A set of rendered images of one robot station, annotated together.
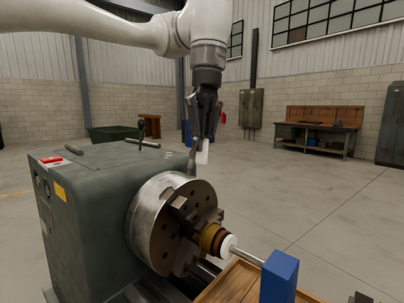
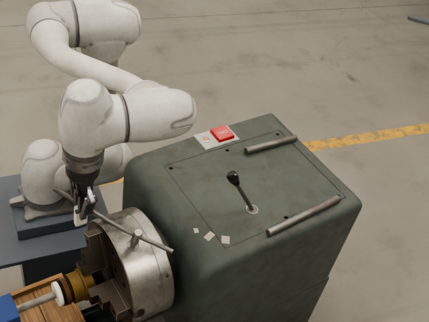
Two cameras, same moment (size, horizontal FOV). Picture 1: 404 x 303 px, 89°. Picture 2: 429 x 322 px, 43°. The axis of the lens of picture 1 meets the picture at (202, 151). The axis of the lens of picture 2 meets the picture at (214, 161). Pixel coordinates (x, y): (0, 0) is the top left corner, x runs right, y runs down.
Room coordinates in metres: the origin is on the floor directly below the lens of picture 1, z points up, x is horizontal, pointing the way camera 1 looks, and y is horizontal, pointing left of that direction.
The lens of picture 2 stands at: (0.96, -0.80, 2.39)
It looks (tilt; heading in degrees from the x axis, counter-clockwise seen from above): 42 degrees down; 99
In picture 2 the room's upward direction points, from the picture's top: 11 degrees clockwise
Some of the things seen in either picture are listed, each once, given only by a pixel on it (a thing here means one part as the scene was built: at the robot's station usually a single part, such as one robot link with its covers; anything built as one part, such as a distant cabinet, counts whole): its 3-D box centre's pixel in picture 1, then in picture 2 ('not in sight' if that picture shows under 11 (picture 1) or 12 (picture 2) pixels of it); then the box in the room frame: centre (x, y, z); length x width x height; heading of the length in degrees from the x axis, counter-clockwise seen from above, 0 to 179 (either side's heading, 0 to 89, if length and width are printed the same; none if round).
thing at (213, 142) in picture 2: (56, 169); (215, 143); (0.73, 0.55, 1.23); 0.13 x 0.08 x 0.06; 49
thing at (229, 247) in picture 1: (247, 257); (36, 302); (0.46, -0.12, 1.08); 0.13 x 0.07 x 0.07; 49
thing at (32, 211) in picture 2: not in sight; (40, 196); (0.14, 0.42, 0.83); 0.22 x 0.18 x 0.06; 40
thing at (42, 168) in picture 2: not in sight; (46, 168); (0.16, 0.44, 0.97); 0.18 x 0.16 x 0.22; 38
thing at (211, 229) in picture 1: (214, 239); (76, 286); (0.53, -0.04, 1.08); 0.09 x 0.09 x 0.09; 49
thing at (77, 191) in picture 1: (115, 195); (233, 220); (0.87, 0.40, 1.06); 0.59 x 0.48 x 0.39; 49
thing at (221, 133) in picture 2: (51, 160); (221, 134); (0.75, 0.57, 1.26); 0.06 x 0.06 x 0.02; 49
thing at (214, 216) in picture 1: (213, 217); (114, 301); (0.64, -0.04, 1.08); 0.12 x 0.11 x 0.05; 139
